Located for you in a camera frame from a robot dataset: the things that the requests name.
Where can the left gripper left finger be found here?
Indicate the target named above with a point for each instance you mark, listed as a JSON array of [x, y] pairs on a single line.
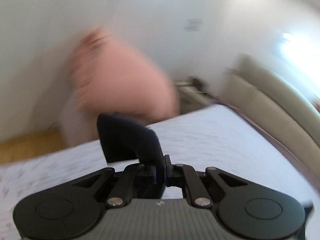
[[135, 181]]

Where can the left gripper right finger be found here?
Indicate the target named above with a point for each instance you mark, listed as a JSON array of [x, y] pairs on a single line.
[[187, 179]]

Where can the dark navy garment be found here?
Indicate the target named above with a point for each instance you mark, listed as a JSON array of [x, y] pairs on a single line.
[[122, 139]]

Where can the floral white bed sheet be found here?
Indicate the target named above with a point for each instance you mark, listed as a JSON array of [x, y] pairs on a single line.
[[214, 136]]

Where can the grey bedside table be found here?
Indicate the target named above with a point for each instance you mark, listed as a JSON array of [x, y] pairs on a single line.
[[193, 95]]

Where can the pink folded duvet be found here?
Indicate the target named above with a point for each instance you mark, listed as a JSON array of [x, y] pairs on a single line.
[[109, 76]]

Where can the beige padded headboard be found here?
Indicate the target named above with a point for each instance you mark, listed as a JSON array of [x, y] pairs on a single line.
[[274, 105]]

